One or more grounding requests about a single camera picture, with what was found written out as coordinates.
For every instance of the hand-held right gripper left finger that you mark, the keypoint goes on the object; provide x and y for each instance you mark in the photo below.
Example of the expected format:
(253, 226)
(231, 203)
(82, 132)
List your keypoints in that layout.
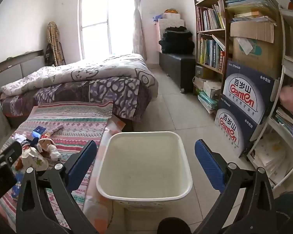
(81, 163)

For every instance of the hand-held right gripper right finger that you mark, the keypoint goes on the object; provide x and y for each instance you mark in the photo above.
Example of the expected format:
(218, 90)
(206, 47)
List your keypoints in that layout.
(208, 163)

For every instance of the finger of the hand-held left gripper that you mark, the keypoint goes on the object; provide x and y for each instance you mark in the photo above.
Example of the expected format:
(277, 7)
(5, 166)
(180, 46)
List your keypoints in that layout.
(7, 153)

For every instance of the orange plastic wrapper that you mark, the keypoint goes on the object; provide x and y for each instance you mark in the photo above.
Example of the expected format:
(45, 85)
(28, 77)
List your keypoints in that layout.
(19, 163)

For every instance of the white plastic bin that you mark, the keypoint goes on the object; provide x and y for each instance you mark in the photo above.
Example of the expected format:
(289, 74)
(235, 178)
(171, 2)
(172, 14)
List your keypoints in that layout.
(141, 165)

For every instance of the crumpled white paper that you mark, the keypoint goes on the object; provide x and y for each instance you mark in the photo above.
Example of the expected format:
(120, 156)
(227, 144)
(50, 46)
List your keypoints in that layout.
(19, 138)

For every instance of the floral paper wrapper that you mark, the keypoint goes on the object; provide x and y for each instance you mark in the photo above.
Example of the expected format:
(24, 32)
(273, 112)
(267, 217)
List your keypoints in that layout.
(34, 159)

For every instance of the dark blue water carton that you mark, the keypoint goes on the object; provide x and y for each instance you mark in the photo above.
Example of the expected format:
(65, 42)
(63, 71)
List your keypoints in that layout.
(228, 131)
(241, 95)

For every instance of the small blue box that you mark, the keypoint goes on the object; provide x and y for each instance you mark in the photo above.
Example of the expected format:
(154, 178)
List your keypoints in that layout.
(39, 131)

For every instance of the pink patterned sheet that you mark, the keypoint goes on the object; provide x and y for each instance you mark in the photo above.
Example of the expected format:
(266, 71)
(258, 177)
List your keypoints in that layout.
(100, 199)

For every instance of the pink foam strip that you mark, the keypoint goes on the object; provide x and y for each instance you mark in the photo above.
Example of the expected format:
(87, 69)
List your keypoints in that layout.
(56, 129)

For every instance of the striped patterned cloth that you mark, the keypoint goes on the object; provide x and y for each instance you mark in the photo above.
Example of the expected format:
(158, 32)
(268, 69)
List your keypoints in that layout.
(70, 121)

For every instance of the stack of teal books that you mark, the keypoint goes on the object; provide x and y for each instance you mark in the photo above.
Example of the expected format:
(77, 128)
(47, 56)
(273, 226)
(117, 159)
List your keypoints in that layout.
(207, 102)

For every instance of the pile of white booklets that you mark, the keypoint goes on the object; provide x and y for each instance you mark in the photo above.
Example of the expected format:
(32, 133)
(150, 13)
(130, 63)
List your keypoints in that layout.
(271, 156)

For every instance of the white small box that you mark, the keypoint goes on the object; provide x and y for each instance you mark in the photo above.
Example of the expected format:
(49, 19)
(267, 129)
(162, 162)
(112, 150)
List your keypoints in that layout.
(212, 90)

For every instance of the bed with patterned quilt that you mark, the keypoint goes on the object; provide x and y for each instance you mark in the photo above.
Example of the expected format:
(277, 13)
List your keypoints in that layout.
(112, 92)

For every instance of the grey padded headboard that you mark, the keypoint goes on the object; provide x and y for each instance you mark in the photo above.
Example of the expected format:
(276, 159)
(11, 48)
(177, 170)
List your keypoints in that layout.
(26, 64)

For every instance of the olive small box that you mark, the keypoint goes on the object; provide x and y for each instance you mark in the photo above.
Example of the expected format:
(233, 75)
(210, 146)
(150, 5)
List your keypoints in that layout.
(202, 72)

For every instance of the white cartoon duvet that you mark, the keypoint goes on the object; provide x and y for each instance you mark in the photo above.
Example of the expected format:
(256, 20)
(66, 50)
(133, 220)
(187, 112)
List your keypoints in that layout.
(100, 65)

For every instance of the pink soft toy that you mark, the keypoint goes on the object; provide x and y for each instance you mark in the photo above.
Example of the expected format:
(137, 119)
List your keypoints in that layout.
(290, 98)

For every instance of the black storage bench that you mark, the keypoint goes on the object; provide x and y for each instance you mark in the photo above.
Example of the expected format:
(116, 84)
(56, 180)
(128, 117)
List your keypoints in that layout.
(175, 63)

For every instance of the black hanging bag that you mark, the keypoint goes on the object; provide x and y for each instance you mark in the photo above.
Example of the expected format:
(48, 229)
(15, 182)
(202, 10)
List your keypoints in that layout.
(48, 53)

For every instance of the row of colourful books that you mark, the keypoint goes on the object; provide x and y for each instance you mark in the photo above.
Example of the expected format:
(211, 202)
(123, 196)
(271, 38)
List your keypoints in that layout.
(210, 53)

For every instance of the large cardboard box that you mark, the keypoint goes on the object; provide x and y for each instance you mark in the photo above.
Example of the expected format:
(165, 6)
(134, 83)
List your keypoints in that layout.
(266, 53)

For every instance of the plaid cloth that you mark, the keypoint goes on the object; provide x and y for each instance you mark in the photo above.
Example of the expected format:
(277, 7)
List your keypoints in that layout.
(52, 36)

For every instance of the stack of black clothes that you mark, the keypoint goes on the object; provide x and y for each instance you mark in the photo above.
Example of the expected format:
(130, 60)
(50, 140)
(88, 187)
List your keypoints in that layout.
(175, 41)

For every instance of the row of tall books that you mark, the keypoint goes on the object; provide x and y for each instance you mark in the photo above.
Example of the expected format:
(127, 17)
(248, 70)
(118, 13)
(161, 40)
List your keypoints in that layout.
(210, 19)

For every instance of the pale curtain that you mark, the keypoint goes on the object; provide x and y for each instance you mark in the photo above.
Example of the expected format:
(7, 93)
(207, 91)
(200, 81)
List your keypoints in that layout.
(138, 29)

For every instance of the white foam pillows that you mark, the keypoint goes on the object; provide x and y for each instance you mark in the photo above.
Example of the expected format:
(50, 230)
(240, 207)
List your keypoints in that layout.
(169, 22)

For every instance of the window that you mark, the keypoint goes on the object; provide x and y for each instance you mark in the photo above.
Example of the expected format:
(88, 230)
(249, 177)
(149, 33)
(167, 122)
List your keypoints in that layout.
(95, 17)

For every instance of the wooden bookshelf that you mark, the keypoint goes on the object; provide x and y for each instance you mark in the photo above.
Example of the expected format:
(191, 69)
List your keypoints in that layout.
(210, 2)

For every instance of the stack of paper folders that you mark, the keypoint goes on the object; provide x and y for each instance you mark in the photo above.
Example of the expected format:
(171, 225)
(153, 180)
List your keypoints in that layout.
(246, 0)

